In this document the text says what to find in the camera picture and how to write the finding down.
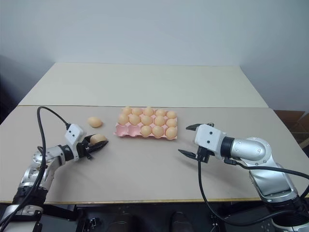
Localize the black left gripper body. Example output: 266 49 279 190
77 136 94 160

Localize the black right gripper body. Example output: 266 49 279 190
196 145 216 164

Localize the pink egg tray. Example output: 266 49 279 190
113 110 180 141

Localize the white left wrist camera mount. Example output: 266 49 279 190
64 123 87 162

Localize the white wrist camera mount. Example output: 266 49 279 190
194 123 228 161
64 123 87 162

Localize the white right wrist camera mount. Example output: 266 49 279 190
194 123 228 161

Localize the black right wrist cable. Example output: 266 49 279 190
197 159 276 224

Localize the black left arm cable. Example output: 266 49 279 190
0 105 71 222

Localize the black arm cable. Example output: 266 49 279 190
0 105 71 222
224 156 309 181

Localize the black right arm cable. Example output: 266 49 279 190
224 156 309 181

